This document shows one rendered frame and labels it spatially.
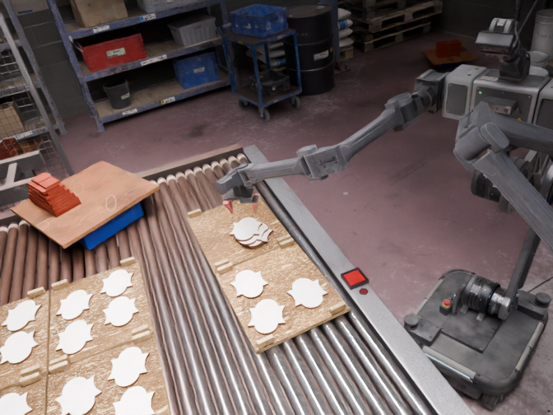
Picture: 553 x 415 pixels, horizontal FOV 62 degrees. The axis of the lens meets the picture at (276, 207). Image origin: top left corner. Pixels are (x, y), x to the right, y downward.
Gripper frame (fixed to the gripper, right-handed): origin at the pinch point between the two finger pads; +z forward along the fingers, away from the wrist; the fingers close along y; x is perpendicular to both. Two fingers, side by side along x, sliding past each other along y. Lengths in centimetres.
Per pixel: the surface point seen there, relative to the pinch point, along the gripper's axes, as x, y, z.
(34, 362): -67, -62, 11
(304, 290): -35.9, 26.8, 8.2
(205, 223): 5.6, -19.9, 10.9
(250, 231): -6.4, 3.2, 5.8
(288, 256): -16.9, 19.4, 9.7
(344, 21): 480, 45, 59
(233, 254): -14.9, -3.2, 10.3
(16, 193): 30, -126, 9
